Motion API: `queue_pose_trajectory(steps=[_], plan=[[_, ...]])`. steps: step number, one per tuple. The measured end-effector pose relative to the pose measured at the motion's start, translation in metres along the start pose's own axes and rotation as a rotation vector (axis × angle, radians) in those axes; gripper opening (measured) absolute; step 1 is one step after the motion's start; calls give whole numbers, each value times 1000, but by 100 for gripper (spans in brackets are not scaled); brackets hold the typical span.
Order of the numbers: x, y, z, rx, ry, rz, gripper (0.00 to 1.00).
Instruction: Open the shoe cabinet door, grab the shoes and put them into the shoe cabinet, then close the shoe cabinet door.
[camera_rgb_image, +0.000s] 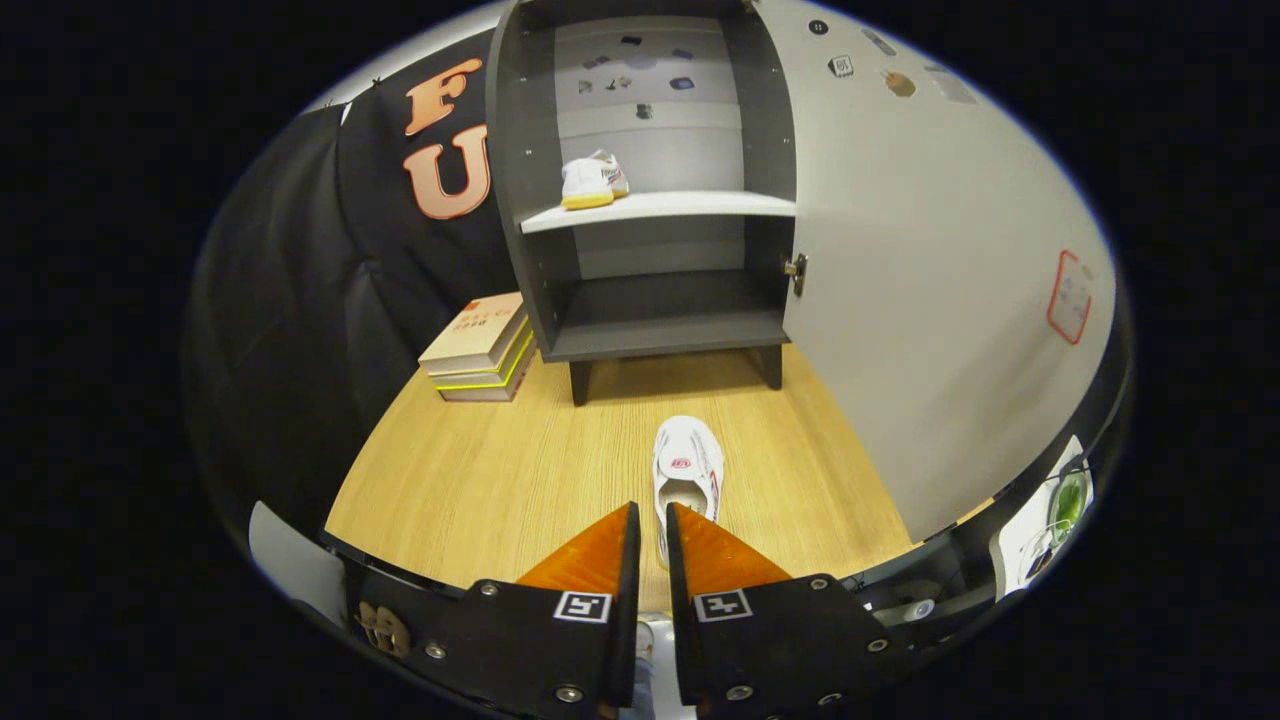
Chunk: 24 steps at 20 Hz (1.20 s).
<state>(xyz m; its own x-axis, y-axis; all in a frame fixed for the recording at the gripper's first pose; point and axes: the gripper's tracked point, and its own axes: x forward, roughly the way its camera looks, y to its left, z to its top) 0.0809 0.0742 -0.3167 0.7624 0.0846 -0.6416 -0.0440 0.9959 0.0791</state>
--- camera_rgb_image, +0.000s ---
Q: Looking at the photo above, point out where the white canvas shoe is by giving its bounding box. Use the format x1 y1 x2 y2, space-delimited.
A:
560 150 631 211
652 416 725 571

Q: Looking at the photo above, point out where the black backdrop cloth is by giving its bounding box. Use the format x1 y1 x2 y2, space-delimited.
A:
185 30 546 541

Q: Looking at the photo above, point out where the white paper sheet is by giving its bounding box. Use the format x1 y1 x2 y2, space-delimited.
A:
990 435 1097 601

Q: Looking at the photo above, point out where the beige orange book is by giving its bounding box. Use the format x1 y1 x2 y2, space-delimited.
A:
418 292 528 376

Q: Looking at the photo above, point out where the green round object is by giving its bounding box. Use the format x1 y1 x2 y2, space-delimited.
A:
1048 472 1091 531

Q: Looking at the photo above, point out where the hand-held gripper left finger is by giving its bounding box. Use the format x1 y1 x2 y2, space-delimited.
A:
400 502 641 720

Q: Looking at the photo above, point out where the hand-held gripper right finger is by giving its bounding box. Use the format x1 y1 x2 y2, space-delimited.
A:
665 502 907 720

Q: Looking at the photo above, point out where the beige shoe cabinet door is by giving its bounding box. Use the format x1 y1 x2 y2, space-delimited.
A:
755 0 1119 546

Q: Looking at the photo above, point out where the brown book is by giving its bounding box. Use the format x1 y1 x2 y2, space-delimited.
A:
438 335 541 403

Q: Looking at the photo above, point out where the yellow-edged book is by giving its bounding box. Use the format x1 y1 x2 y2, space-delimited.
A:
430 318 536 391

